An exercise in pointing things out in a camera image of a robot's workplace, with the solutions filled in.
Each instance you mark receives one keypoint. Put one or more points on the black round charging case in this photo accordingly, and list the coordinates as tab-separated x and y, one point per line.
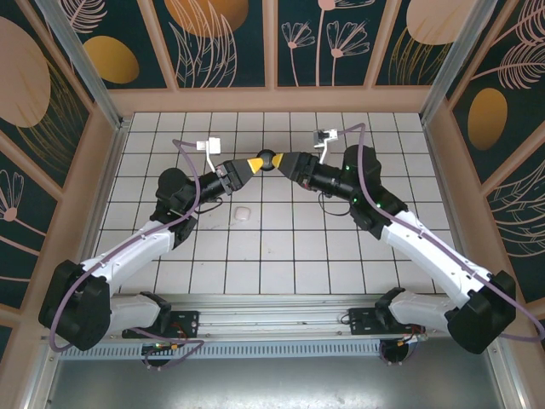
268	158

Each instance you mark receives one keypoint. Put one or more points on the white earbud charging case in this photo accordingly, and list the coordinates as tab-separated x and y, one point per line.
242	213

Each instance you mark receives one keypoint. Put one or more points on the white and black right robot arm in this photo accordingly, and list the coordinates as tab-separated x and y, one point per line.
426	251

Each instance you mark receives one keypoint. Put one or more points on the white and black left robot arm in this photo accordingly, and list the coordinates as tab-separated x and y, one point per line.
136	247

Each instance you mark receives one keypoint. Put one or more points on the aluminium side rail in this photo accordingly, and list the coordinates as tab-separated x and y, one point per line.
445	183
106	183

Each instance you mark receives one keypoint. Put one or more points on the aluminium corner post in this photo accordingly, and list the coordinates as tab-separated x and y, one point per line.
457	64
83	64

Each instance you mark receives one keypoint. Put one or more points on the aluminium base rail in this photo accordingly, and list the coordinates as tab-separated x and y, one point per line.
272	315

